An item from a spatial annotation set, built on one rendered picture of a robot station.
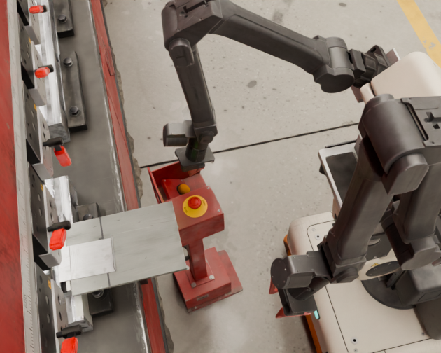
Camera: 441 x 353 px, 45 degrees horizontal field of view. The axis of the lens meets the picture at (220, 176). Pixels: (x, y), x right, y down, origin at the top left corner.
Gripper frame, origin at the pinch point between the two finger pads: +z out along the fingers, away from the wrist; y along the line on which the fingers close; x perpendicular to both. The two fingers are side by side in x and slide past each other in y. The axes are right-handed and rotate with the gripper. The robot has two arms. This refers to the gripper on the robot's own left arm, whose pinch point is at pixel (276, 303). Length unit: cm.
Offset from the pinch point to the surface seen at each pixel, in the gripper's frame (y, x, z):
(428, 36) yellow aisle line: -153, 168, 26
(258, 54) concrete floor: -164, 84, 69
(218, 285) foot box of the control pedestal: -37, 33, 81
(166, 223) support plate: -24.7, -18.2, 8.8
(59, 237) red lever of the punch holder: -11, -48, -10
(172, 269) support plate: -13.1, -18.8, 9.1
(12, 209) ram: -11, -57, -20
